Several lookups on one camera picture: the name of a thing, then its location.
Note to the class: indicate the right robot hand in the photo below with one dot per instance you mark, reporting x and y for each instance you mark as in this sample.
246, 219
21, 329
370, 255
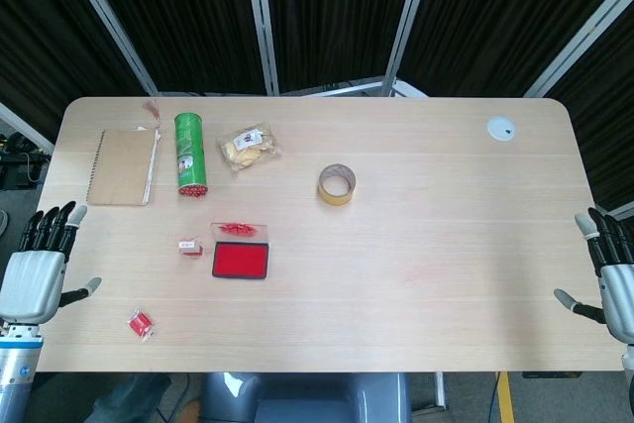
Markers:
616, 294

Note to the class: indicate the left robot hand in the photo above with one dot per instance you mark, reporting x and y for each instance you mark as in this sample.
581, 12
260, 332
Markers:
31, 282

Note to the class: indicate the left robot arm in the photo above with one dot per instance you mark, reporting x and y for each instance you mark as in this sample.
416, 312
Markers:
15, 368

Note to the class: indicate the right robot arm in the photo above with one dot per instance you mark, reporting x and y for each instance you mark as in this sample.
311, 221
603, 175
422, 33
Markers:
629, 358

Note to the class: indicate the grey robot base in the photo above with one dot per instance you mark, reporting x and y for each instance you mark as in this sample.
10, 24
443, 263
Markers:
307, 398

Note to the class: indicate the red ink pad clear lid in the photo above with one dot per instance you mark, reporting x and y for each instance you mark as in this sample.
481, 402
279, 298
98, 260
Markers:
241, 259

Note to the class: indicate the small red wrapped packet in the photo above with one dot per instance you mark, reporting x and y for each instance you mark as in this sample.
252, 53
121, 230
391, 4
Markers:
140, 325

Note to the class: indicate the brown spiral notebook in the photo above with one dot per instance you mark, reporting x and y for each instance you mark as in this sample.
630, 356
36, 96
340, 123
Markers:
121, 168

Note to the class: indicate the white table leg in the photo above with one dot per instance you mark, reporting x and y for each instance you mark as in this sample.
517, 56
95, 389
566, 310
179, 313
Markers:
440, 388

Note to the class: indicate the green cylindrical can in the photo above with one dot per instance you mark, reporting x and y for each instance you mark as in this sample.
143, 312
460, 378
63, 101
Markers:
190, 155

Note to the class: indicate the red tassel bookmark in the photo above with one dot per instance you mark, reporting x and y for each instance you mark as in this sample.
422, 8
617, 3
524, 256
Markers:
152, 111

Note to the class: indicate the clear bag of cookies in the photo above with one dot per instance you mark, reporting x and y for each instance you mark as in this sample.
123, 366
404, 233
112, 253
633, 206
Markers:
248, 148

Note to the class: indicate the yellow tape roll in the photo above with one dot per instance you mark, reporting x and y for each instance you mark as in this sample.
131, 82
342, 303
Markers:
337, 192

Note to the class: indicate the grey partition frame post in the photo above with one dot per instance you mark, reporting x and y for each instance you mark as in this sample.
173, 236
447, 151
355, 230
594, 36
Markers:
262, 22
406, 17
22, 123
106, 17
579, 36

